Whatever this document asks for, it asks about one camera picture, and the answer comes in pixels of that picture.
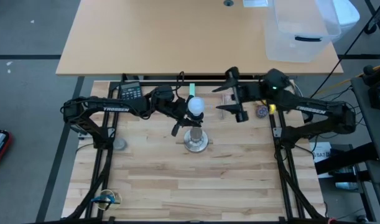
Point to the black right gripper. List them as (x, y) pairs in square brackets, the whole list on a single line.
[(248, 93)]

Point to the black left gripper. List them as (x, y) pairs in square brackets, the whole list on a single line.
[(177, 110)]

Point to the clear plastic wrapper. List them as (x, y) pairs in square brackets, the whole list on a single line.
[(224, 101)]

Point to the white lightbulb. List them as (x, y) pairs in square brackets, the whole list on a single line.
[(196, 105)]

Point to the silver metal table lamp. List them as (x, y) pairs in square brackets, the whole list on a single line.
[(196, 143)]

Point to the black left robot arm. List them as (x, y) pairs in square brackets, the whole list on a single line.
[(115, 109)]

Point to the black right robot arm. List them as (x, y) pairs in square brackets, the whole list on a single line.
[(311, 109)]

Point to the purple patterned disc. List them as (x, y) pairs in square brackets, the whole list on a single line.
[(262, 112)]

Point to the black desk calculator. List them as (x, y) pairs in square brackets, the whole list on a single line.
[(130, 90)]

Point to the tan wooden desk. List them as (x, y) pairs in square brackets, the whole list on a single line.
[(161, 37)]

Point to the white paper sheet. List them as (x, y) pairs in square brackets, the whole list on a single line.
[(255, 3)]

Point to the clear plastic storage bin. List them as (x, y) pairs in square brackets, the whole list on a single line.
[(301, 31)]

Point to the white labelled box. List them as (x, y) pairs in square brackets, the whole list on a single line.
[(321, 153)]

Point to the glass jar with blue tool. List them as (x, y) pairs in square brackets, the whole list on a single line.
[(113, 199)]

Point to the white plastic chair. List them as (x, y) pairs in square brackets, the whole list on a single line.
[(348, 14)]

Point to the black side cart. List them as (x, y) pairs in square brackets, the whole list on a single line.
[(373, 124)]

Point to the red-edged case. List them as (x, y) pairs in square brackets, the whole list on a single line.
[(0, 149)]

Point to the black aluminium table frame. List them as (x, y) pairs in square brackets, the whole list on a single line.
[(208, 83)]

